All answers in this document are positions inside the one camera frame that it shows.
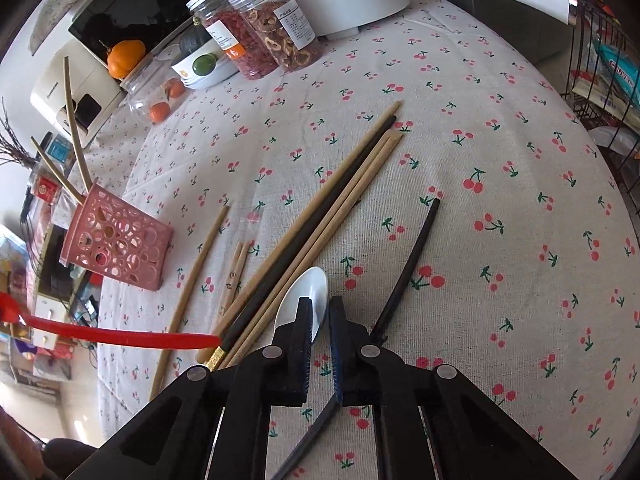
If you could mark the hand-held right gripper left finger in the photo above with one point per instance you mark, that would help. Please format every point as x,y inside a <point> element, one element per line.
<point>303,360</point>

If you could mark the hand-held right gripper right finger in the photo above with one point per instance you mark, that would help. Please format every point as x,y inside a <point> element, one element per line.
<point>336,360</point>

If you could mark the white plastic spoon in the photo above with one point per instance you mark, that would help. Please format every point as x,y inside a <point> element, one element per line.
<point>305,285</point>

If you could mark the plain black chopstick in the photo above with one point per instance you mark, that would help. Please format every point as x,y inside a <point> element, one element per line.
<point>425,225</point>

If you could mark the red plastic spoon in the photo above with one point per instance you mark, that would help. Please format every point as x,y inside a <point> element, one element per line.
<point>125,336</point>

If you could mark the pink perforated utensil holder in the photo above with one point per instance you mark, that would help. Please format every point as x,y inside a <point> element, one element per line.
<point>120,240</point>

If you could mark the floral side table cloth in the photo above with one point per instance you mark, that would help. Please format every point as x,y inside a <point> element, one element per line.
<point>110,150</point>

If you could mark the glass vase with red label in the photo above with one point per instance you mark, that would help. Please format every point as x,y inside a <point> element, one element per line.
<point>46,189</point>

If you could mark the white bowl with green print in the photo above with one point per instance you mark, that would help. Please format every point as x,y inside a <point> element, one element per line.
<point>200,67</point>

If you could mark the clear jar with tangerines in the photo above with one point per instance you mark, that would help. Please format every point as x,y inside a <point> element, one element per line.
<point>150,90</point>

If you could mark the jar of dried fruit slices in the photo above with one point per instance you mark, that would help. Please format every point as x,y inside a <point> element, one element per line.
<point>285,40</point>

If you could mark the jar of red goji berries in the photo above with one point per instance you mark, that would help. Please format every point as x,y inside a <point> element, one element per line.
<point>240,45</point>

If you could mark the glass jar with blue label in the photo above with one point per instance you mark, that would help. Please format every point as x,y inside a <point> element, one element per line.
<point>56,150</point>

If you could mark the dark green squash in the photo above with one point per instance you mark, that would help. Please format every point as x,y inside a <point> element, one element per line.
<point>197,40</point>

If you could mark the small orange pumpkin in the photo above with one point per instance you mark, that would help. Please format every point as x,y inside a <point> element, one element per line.
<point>125,57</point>

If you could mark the cream air fryer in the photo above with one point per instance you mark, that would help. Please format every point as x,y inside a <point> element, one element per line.
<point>70,90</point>

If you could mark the dried twigs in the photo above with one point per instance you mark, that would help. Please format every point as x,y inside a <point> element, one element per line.
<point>12,145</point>

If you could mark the black microwave oven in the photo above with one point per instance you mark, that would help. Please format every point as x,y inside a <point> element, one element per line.
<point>130,5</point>

